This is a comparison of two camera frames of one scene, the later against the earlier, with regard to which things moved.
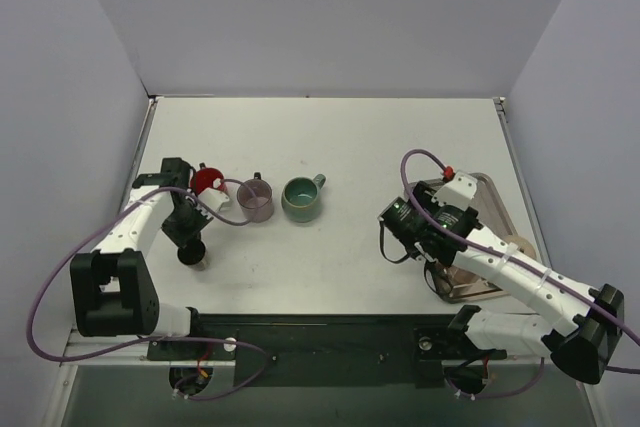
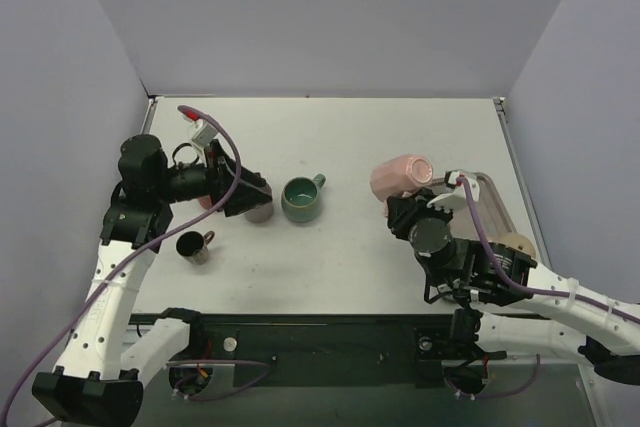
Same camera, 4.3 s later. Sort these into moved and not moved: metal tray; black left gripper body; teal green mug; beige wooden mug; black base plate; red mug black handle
Moved: red mug black handle; black left gripper body
Not moved: metal tray; teal green mug; beige wooden mug; black base plate
